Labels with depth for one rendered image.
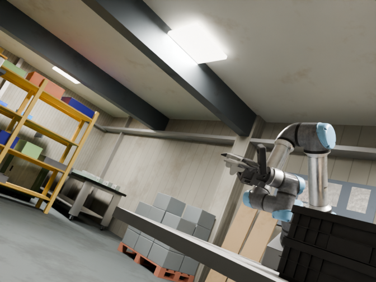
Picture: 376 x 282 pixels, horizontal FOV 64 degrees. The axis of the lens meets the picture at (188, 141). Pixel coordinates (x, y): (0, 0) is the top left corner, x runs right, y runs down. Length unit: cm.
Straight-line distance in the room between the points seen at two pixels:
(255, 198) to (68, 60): 515
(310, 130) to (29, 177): 563
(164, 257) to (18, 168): 337
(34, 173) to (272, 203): 558
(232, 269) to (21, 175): 583
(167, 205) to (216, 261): 373
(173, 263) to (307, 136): 328
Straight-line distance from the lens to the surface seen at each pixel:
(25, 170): 641
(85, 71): 616
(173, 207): 460
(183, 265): 457
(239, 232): 437
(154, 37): 381
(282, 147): 147
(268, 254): 176
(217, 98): 446
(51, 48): 599
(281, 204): 127
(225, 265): 81
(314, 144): 146
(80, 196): 617
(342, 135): 471
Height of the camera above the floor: 73
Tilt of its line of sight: 15 degrees up
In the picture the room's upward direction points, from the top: 23 degrees clockwise
